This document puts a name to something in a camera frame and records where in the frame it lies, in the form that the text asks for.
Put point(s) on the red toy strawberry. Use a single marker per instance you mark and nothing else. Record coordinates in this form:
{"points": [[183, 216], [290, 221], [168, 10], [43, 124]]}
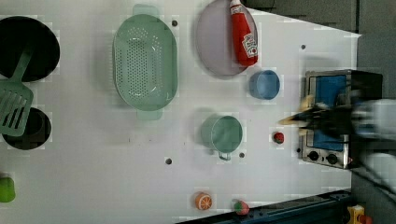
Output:
{"points": [[278, 138]]}

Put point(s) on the peeled plush banana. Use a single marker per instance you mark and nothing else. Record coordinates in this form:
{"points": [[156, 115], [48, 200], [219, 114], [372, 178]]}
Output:
{"points": [[308, 115]]}

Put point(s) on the grey round plate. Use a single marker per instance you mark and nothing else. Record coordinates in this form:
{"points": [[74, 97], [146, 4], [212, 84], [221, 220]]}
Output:
{"points": [[214, 38]]}

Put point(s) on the orange slice toy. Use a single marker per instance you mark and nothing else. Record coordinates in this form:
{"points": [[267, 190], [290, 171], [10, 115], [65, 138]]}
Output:
{"points": [[203, 201]]}

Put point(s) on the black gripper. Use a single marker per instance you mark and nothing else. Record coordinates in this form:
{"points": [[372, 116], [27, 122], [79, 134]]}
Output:
{"points": [[332, 121]]}

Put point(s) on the green mug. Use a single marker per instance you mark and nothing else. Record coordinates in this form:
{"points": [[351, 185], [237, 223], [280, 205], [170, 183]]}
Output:
{"points": [[223, 134]]}

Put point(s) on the black silver toaster oven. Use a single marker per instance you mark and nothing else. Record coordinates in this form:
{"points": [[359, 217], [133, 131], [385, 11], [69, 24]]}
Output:
{"points": [[342, 88]]}

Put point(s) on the red green toy fruit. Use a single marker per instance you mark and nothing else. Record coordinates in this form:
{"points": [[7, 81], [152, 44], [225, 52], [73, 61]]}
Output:
{"points": [[241, 208]]}

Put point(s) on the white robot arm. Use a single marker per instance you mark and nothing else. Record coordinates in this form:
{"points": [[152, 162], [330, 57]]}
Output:
{"points": [[368, 121]]}

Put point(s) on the green perforated colander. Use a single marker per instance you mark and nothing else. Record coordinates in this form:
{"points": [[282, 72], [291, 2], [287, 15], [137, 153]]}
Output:
{"points": [[145, 62]]}

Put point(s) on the red ketchup bottle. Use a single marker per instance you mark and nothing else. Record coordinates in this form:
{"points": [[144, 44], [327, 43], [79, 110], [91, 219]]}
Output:
{"points": [[244, 43]]}

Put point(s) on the green slotted spatula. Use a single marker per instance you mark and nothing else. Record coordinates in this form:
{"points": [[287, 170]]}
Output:
{"points": [[16, 98]]}

